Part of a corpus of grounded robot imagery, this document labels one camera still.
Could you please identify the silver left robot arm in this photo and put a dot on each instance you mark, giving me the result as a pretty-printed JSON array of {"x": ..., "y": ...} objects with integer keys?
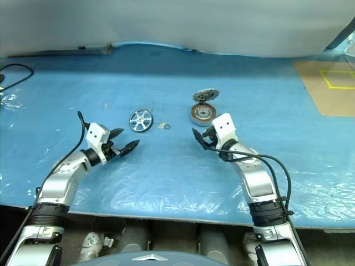
[{"x": 63, "y": 177}]

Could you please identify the brown cardboard sheet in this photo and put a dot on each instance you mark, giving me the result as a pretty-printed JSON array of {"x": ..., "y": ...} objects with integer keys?
[{"x": 313, "y": 91}]

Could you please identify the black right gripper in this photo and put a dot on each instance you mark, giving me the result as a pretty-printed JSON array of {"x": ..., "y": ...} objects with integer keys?
[{"x": 210, "y": 135}]

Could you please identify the blue plastic table cover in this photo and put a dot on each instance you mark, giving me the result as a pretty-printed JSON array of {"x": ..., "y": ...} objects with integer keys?
[{"x": 166, "y": 171}]

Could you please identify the long grey power strip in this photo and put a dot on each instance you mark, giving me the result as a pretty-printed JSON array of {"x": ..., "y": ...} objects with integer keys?
[{"x": 94, "y": 47}]

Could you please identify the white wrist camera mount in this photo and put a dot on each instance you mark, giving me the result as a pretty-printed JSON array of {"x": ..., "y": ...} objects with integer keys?
[
  {"x": 224, "y": 126},
  {"x": 95, "y": 134}
]

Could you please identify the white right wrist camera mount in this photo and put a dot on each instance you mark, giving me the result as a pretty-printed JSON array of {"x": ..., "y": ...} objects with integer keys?
[{"x": 224, "y": 126}]

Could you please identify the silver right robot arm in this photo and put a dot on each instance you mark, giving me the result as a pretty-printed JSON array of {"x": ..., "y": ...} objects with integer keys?
[{"x": 255, "y": 177}]

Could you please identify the small white connector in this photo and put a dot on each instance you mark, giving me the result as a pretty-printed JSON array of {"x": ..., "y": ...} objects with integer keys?
[{"x": 108, "y": 241}]

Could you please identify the clear plastic guard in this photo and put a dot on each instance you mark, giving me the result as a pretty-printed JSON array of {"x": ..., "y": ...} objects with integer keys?
[{"x": 350, "y": 47}]

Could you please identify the white wrapped bundle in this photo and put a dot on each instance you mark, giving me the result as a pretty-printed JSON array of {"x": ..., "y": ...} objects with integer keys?
[
  {"x": 248, "y": 241},
  {"x": 91, "y": 241}
]

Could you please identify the blue-grey robot torso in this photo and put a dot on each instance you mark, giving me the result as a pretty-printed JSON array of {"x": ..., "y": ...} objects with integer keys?
[{"x": 124, "y": 260}]

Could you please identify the toothed metal rotor disc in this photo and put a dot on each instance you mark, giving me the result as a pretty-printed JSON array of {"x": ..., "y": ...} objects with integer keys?
[{"x": 205, "y": 95}]

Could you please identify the white backdrop sheet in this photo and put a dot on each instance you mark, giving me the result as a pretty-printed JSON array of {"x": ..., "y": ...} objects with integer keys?
[{"x": 166, "y": 22}]

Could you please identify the grey tape roll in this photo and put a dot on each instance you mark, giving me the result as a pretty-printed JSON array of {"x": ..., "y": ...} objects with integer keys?
[{"x": 198, "y": 117}]

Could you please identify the small white plastic piece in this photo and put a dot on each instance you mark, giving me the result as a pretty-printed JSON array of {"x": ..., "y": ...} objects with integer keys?
[{"x": 160, "y": 126}]

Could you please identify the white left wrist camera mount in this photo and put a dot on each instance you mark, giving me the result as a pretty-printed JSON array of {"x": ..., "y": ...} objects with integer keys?
[{"x": 95, "y": 134}]

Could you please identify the grey rounded cylinder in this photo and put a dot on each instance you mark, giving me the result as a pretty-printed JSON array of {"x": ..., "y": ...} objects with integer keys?
[
  {"x": 213, "y": 241},
  {"x": 136, "y": 238}
]

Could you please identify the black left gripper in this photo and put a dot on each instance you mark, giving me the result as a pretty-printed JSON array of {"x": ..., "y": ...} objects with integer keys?
[{"x": 108, "y": 149}]

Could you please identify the dark slanted frame bar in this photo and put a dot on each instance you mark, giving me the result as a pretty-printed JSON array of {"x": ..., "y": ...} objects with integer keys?
[{"x": 338, "y": 34}]

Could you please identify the silver spoked wheel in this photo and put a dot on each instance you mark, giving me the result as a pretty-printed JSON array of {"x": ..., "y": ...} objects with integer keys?
[{"x": 141, "y": 120}]

